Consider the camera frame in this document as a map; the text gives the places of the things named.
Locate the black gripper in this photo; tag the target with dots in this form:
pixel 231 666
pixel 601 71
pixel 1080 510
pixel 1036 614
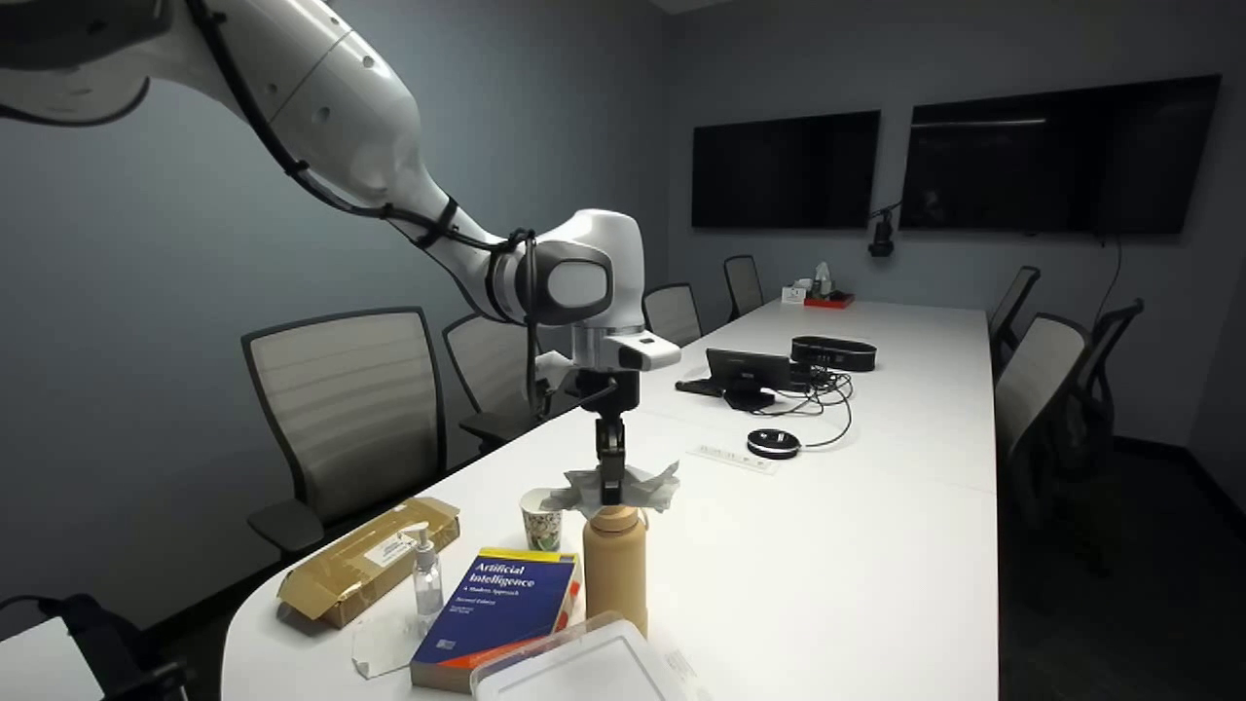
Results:
pixel 610 394

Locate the brown bottle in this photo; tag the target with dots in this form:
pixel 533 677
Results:
pixel 616 561

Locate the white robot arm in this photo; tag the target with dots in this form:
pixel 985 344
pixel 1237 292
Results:
pixel 349 130

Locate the clear sanitizer bottle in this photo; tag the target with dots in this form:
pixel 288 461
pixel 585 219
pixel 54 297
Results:
pixel 425 576

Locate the grey mesh office chair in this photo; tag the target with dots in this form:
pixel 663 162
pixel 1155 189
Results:
pixel 671 313

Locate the black tablet console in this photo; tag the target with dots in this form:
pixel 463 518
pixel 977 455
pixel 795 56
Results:
pixel 753 379

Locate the patterned paper cup near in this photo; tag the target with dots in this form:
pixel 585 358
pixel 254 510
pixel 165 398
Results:
pixel 544 518

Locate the black round puck speaker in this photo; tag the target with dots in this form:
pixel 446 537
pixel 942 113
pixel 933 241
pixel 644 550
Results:
pixel 773 442

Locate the black conference speaker bar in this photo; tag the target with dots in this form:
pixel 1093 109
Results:
pixel 832 350

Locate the red tray with tissues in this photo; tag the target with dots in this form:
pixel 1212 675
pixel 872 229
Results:
pixel 817 288

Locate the blue yellow book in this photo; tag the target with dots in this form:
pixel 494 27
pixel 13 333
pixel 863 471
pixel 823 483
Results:
pixel 503 596

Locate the large grey office chair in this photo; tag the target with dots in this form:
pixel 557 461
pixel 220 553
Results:
pixel 357 411

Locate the clear plastic storage bin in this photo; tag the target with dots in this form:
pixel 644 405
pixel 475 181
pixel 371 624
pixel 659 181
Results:
pixel 601 660

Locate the right side office chair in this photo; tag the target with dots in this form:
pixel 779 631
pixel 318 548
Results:
pixel 1055 411

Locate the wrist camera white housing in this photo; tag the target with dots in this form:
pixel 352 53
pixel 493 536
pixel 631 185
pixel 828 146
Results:
pixel 640 350

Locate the wall mounted black television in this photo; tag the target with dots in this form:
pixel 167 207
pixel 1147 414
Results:
pixel 1068 162

